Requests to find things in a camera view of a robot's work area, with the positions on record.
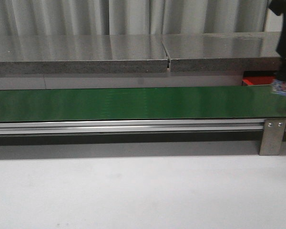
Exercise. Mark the red tray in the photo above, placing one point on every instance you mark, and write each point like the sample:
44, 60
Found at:
257, 80

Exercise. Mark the right grey stone slab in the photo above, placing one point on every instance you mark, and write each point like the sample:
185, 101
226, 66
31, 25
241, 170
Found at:
220, 52

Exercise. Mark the grey stone slab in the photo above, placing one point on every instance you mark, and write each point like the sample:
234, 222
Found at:
220, 52
59, 54

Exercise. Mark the green conveyor belt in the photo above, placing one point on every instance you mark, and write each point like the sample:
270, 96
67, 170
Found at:
141, 103

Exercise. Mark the left grey stone slab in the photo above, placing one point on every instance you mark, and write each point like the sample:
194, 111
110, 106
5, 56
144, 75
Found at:
59, 54

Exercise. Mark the grey curtain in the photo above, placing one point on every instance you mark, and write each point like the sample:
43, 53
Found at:
98, 17

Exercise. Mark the aluminium conveyor frame rail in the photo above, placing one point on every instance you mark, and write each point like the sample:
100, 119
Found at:
130, 126

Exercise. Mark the steel conveyor support bracket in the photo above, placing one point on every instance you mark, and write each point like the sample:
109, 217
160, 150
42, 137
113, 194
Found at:
272, 136

